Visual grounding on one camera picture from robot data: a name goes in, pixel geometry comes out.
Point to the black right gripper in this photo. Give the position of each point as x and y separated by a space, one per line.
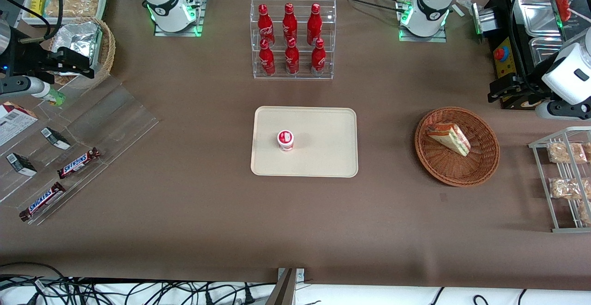
24 58

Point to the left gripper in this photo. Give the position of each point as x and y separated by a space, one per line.
527 83

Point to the triangle sandwich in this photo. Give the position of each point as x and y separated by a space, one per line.
450 139

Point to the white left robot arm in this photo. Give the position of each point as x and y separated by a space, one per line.
431 0

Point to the tan wicker basket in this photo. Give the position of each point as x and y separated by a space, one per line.
108 51

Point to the brown round wicker basket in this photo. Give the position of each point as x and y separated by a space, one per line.
461 169

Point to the beige plastic tray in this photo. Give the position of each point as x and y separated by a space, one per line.
323 143

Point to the silver foil pack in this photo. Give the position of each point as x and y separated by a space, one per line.
78 42

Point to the black yellow emergency stop box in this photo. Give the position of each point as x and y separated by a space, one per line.
505 62

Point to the green white packet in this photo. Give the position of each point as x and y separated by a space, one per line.
55 97

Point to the small steel pan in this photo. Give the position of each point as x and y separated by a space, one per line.
542 50

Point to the clear acrylic display stand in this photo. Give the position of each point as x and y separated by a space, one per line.
111 111

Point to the yellow snack pack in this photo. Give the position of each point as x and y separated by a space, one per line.
37 6

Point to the silver metal block device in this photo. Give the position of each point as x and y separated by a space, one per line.
485 19

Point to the small black white box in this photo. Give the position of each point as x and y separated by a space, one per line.
21 164
56 138

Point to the large steel pan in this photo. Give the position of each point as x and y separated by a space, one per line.
538 16

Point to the red white printed carton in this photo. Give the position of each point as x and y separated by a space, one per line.
14 122

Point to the clear bagged snack pack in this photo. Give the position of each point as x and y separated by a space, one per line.
564 188
585 212
565 152

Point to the crumpled clear plastic wrapper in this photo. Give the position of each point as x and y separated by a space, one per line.
465 3

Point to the brown snickers bar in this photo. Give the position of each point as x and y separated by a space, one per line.
78 163
42 201

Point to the red skewered snack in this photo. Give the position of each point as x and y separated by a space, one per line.
563 7

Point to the red cola bottle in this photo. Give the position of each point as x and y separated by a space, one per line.
289 21
292 59
266 60
318 60
314 22
264 23

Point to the clear acrylic bottle rack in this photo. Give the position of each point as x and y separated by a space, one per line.
302 72

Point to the red white yogurt cup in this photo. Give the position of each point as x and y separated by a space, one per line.
286 141

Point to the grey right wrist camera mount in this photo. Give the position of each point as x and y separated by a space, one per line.
25 86

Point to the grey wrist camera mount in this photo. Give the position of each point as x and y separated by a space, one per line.
561 110
25 86

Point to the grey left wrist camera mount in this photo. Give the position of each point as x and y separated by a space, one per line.
561 110

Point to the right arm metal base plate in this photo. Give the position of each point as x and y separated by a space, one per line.
196 14

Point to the grey metal bracket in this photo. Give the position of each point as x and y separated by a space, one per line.
286 289

